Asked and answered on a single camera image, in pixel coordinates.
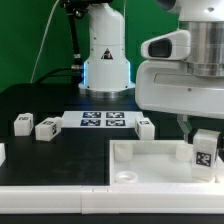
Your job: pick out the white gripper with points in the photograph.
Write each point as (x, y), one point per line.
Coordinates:
(167, 87)

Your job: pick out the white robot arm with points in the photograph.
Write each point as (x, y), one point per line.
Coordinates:
(107, 72)

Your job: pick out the white sheet with markers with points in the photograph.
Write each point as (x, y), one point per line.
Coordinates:
(100, 119)

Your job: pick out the white right fence rail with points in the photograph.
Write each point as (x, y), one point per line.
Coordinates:
(219, 176)

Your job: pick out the white fence rail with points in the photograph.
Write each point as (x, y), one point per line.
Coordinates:
(2, 153)
(219, 176)
(117, 199)

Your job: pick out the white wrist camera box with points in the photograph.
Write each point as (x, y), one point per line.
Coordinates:
(174, 46)

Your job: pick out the white front fence rail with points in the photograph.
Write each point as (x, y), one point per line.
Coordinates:
(117, 199)

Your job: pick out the white left fence rail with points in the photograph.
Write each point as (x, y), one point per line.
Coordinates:
(2, 153)

